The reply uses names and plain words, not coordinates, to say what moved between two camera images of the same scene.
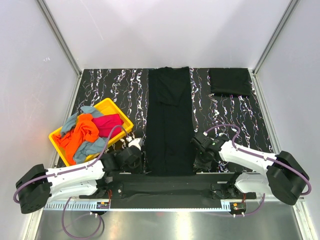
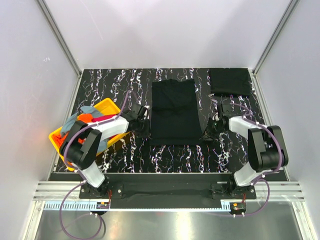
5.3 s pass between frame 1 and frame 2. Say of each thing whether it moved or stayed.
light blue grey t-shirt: stayed
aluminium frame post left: stayed
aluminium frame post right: stayed
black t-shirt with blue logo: moved
